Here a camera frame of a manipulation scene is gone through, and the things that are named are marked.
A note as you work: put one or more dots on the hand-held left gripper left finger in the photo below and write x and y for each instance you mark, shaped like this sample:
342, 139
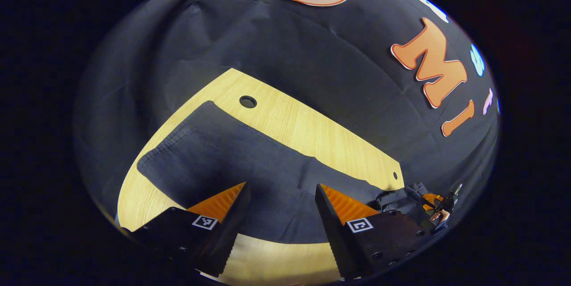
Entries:
232, 228

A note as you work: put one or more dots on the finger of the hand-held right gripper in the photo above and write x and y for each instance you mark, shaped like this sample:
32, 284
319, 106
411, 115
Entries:
432, 200

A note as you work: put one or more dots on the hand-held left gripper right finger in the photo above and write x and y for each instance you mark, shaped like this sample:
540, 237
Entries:
334, 232

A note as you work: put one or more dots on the dark blue jeans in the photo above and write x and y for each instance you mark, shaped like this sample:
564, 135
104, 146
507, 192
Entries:
232, 165

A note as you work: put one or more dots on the black backdrop cloth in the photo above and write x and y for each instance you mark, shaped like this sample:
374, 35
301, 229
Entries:
267, 45

